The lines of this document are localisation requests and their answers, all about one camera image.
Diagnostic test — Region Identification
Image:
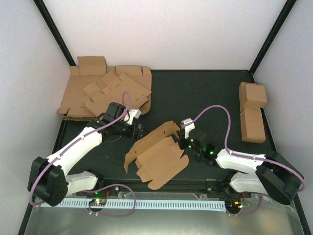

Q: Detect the cardboard box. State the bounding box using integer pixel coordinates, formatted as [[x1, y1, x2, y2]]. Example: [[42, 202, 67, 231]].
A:
[[124, 121, 189, 190], [240, 108, 266, 143], [239, 82, 268, 110]]

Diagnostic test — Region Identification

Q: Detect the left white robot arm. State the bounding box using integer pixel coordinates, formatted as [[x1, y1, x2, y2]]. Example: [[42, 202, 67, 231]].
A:
[[27, 102, 147, 207]]

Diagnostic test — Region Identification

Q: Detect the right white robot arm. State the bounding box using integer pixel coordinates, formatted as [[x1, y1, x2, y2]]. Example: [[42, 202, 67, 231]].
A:
[[178, 135, 304, 205]]

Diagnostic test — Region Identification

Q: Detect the stack of flat cardboard blanks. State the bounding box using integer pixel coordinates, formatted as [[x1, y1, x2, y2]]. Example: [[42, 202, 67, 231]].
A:
[[57, 56, 152, 120]]

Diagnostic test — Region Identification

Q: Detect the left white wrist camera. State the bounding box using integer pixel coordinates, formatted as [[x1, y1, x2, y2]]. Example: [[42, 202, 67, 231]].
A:
[[123, 109, 141, 125]]

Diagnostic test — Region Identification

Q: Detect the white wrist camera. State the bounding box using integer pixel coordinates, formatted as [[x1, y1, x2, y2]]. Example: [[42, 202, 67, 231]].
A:
[[180, 118, 195, 139], [123, 109, 141, 125]]

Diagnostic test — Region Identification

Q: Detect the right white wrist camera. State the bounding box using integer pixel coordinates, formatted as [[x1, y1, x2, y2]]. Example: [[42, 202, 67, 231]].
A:
[[180, 118, 195, 139]]

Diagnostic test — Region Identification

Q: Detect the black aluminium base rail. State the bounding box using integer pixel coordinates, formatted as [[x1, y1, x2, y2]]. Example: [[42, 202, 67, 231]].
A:
[[66, 178, 294, 196]]

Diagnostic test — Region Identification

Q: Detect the light blue slotted cable duct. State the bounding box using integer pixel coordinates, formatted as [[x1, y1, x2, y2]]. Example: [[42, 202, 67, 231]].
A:
[[56, 198, 226, 212]]

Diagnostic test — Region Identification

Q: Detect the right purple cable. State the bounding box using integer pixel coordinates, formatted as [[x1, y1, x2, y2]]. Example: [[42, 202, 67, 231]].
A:
[[193, 105, 306, 217]]

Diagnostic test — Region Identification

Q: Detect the left black frame post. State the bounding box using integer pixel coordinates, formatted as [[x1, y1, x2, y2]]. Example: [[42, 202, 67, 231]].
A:
[[33, 0, 76, 66]]

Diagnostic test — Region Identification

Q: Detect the black frame post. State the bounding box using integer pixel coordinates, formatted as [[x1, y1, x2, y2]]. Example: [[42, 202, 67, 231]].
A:
[[33, 0, 76, 66], [249, 0, 297, 75]]

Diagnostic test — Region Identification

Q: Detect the right black frame post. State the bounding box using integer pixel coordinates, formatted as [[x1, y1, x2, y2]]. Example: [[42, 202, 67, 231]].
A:
[[249, 0, 297, 75]]

